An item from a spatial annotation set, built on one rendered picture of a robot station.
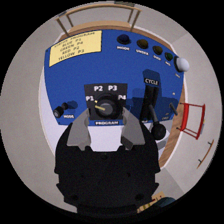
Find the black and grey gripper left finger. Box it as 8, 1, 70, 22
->
54, 108, 91, 174

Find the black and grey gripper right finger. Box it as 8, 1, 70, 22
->
120, 107, 161, 174

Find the blue control console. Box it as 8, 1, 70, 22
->
44, 29, 189, 141

